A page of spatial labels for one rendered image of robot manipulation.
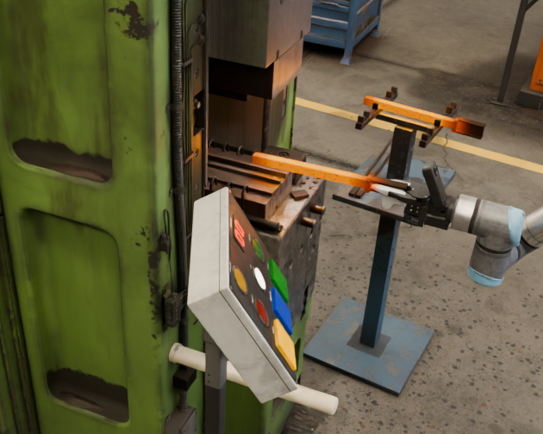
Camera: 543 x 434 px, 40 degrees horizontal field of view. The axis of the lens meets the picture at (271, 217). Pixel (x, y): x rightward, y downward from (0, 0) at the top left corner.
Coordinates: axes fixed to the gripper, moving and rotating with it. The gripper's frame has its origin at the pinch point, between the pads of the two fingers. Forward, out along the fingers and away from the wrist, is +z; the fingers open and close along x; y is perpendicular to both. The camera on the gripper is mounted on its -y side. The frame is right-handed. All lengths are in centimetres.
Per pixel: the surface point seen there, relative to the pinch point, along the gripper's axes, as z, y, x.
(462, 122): -13, 2, 54
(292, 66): 26.0, -25.5, 0.2
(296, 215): 19.4, 14.2, -3.4
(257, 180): 31.5, 6.6, -3.5
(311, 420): 10, 105, 12
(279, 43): 26.2, -34.5, -10.2
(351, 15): 104, 67, 348
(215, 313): 10, -8, -74
